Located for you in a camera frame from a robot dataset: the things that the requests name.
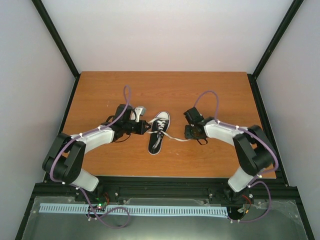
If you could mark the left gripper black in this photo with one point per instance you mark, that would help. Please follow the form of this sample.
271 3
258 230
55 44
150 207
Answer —
141 131

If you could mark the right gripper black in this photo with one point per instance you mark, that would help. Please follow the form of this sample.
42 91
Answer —
187 134

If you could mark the white shoelace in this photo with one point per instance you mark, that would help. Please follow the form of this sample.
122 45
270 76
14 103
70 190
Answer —
175 138

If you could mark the black white canvas sneaker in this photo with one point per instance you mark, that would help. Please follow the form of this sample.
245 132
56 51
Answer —
163 114

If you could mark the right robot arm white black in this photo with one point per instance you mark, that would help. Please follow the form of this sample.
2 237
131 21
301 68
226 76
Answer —
253 149

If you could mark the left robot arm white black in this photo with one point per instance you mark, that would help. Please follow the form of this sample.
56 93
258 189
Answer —
65 158

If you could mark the small circuit board with led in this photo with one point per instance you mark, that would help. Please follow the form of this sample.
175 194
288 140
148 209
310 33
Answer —
103 203

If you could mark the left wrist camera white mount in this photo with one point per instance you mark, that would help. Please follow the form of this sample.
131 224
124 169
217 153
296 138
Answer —
139 111

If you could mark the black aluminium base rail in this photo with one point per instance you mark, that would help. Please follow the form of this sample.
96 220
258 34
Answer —
213 189

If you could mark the light blue slotted cable duct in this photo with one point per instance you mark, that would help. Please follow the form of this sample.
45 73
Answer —
136 210

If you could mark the right black frame post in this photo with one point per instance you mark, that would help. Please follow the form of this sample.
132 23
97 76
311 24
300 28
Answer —
279 33

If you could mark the black frame post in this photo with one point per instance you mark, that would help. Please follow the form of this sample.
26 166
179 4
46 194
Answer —
279 33
45 17

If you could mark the left black frame post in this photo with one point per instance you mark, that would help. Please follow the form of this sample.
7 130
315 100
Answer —
45 17

